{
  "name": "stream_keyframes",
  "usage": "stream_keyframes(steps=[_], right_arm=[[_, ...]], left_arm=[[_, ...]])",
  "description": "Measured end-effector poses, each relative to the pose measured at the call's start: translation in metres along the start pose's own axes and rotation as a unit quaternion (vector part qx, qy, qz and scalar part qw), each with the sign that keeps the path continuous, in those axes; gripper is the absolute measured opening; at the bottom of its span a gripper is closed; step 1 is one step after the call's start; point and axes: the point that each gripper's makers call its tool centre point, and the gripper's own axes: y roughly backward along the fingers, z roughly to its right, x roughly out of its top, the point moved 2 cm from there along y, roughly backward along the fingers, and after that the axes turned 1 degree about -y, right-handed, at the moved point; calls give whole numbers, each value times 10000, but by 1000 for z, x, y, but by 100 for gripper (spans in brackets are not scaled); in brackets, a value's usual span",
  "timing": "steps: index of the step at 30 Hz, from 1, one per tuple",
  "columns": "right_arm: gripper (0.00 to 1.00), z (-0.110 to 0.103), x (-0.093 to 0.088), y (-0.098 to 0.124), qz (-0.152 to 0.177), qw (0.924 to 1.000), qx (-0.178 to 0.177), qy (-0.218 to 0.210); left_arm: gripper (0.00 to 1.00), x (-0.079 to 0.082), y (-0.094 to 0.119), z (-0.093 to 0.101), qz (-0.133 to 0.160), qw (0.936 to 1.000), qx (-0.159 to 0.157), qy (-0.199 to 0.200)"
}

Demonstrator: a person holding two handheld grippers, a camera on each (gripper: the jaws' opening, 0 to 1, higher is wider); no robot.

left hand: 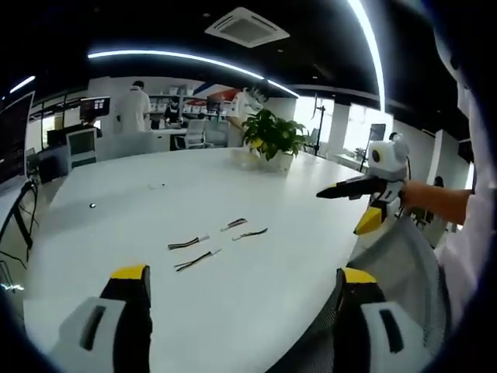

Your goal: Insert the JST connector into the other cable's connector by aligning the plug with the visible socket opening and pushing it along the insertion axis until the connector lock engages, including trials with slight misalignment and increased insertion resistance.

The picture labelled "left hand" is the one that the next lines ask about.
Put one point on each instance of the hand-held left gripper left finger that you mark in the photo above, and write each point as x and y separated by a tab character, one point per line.
97	342

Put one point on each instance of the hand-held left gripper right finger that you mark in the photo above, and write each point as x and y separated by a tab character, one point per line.
372	342

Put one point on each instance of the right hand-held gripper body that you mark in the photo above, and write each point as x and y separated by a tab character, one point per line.
392	165

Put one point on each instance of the grey mesh office chair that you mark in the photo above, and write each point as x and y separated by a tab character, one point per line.
396	252

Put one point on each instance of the black tripod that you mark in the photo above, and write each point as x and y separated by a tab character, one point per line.
320	124

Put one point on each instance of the white plant pot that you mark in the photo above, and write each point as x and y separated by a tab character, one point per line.
277	162

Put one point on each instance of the green potted plant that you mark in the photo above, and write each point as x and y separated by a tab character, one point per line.
272	134

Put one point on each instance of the operator in white coat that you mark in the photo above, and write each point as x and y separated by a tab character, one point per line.
481	116

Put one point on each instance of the clear glass container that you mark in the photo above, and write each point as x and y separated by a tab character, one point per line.
242	159

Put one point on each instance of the curved ceiling light strip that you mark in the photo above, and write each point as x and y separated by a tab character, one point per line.
372	50

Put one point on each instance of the black stand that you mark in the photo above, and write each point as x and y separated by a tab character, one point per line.
23	221

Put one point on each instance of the ceiling air conditioner vent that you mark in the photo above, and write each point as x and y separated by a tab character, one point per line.
247	26

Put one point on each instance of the long ceiling light strip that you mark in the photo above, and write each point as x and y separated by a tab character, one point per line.
186	58

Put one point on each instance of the large dark monitor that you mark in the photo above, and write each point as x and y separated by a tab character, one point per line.
13	140

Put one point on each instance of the small dark monitor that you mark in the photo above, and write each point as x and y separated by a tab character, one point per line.
95	108

